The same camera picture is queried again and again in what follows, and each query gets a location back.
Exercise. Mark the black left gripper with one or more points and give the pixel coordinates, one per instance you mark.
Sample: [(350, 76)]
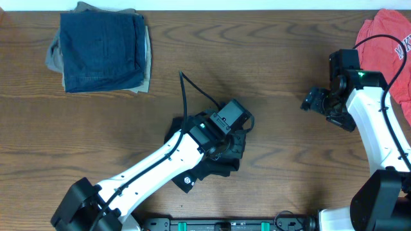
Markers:
[(237, 145)]

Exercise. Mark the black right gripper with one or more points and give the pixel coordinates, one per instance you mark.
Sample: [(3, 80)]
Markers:
[(316, 100)]

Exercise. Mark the black t-shirt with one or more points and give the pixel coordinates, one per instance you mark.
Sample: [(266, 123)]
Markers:
[(208, 128)]

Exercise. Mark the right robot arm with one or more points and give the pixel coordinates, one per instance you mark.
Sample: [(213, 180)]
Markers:
[(358, 100)]

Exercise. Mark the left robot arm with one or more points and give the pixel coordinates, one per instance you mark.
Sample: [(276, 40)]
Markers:
[(109, 204)]

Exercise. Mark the red printed t-shirt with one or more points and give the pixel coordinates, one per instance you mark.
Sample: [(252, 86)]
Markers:
[(386, 55)]

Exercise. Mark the folded navy blue trousers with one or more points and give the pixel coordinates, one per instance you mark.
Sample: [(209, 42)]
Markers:
[(102, 51)]

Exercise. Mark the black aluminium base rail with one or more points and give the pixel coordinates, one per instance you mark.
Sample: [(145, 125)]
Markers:
[(286, 222)]

